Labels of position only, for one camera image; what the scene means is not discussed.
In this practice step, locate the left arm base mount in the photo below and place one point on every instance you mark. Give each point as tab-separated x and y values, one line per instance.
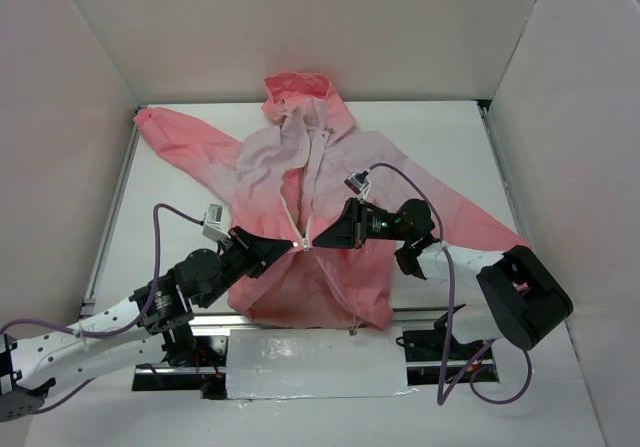
204	372

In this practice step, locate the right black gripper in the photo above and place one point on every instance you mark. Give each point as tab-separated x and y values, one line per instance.
358	223

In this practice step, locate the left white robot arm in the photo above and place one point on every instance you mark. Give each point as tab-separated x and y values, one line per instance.
151	326

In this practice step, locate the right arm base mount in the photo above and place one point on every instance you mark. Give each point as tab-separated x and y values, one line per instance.
422	340

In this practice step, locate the right aluminium table rail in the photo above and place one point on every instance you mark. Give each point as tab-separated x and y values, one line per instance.
515	207

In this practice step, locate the pink hooded zip jacket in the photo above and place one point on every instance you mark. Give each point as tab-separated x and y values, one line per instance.
286	181

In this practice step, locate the aluminium table rail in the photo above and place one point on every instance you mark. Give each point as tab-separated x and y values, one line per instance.
89	300
515	207
322	318

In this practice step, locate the white foil tape patch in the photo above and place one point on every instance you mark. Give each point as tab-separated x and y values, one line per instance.
315	363

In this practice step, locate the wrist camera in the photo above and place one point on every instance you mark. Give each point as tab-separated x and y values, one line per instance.
212	224
359	183

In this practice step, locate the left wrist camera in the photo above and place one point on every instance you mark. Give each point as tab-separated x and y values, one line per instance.
212	224

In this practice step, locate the left aluminium table rail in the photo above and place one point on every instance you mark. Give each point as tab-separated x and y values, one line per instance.
89	300

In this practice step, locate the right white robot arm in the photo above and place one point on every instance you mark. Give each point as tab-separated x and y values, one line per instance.
444	262

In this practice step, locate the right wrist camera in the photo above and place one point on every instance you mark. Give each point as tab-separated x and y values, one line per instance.
359	183

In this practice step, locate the front aluminium table rail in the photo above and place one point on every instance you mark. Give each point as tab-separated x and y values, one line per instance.
322	318

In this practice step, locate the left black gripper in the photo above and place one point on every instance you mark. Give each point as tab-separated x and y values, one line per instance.
245	253

